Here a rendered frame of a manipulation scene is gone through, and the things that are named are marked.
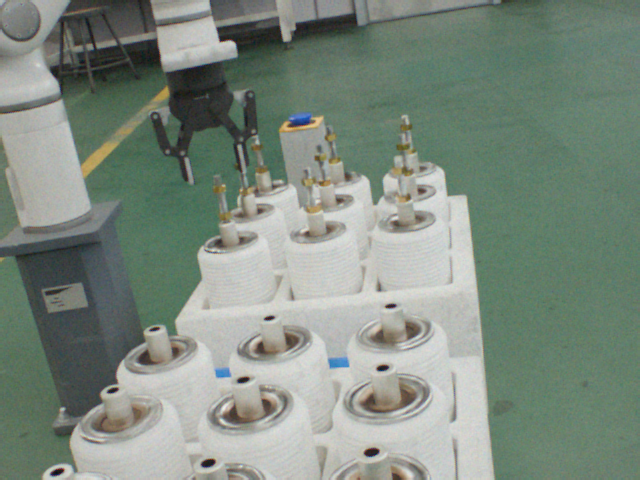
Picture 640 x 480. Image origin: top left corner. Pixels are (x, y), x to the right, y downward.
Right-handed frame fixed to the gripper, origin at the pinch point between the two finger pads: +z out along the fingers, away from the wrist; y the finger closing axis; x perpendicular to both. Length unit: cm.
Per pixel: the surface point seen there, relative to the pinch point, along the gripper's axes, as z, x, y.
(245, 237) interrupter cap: 10.3, 0.0, -2.0
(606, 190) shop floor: 36, -43, -89
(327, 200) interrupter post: 9.5, -4.3, -15.4
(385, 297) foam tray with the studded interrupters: 17.6, 15.2, -15.2
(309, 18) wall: 26, -473, -157
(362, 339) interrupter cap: 10.3, 38.5, -4.5
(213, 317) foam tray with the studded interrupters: 17.7, 6.0, 5.3
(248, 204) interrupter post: 8.7, -9.4, -5.0
